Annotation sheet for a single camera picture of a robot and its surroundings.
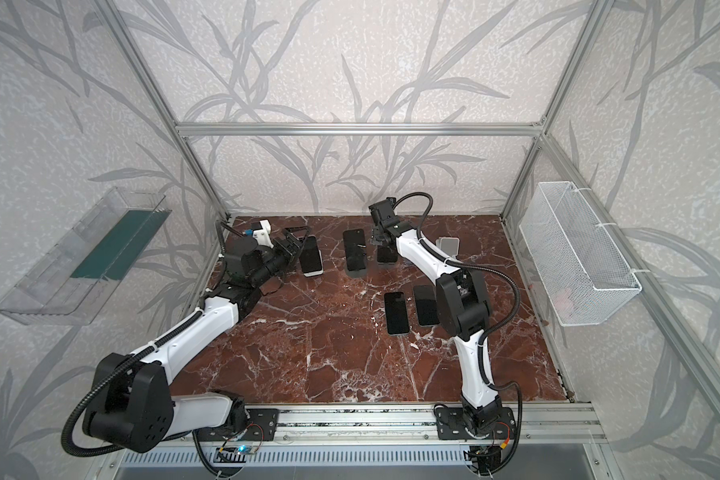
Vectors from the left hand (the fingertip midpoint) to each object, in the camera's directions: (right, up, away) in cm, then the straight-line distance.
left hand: (312, 228), depth 79 cm
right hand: (+21, +2, +20) cm, 29 cm away
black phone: (+20, -8, +18) cm, 28 cm away
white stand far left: (-5, -15, +23) cm, 28 cm away
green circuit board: (-14, -53, -8) cm, 56 cm away
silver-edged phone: (+23, -26, +16) cm, 38 cm away
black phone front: (+33, -24, +18) cm, 45 cm away
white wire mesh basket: (+60, -11, -18) cm, 64 cm away
